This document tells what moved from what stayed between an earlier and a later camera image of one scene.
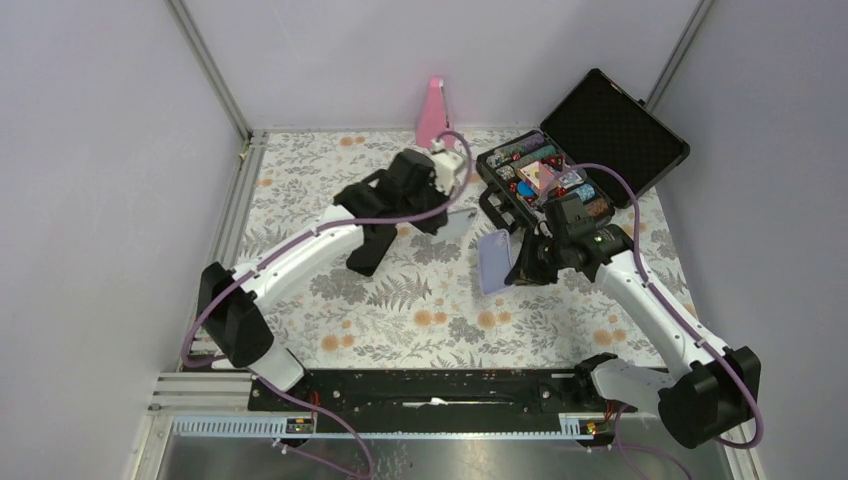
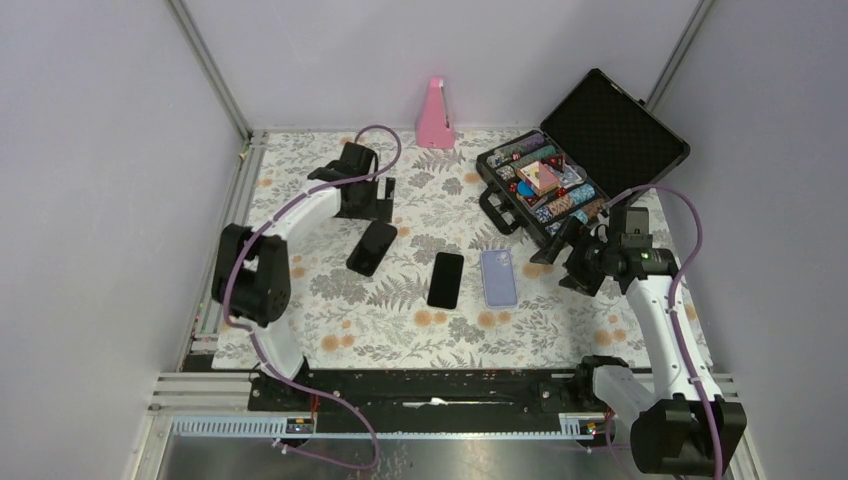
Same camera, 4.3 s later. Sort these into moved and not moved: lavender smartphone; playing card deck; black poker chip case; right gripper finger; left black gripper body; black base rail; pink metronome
Moved: right gripper finger; left black gripper body; lavender smartphone
Not moved: black poker chip case; pink metronome; playing card deck; black base rail
